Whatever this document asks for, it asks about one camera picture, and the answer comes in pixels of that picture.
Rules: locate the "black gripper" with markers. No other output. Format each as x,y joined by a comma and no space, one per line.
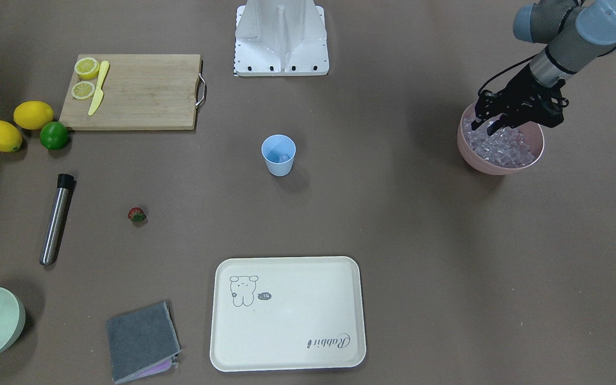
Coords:
520,85

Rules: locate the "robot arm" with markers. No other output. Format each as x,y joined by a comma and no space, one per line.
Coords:
574,33

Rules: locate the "clear ice cubes pile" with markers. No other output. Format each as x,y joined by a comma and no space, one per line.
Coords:
507,147

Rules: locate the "light blue plastic cup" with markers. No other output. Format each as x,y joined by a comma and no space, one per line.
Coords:
278,152

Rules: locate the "pink bowl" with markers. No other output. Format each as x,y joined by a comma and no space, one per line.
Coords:
531,131

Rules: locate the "cream rabbit tray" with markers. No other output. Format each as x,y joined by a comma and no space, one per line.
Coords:
287,313

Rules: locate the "wooden cutting board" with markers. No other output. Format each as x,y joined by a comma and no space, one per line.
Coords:
142,92

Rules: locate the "red strawberry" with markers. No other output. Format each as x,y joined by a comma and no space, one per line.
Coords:
136,214

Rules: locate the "yellow plastic knife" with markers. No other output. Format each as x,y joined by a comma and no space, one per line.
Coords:
98,96

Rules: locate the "lemon slice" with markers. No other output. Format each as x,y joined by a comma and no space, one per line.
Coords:
87,68
82,90

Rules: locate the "grey folded cloth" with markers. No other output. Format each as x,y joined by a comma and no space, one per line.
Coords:
142,343

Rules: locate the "steel muddler black tip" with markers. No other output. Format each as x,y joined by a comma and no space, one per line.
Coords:
61,202

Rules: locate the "green lime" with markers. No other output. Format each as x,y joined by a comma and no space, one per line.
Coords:
54,135

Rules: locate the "yellow lemon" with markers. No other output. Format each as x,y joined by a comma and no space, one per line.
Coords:
10,137
33,115

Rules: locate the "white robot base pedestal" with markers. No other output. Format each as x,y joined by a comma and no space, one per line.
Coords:
280,38

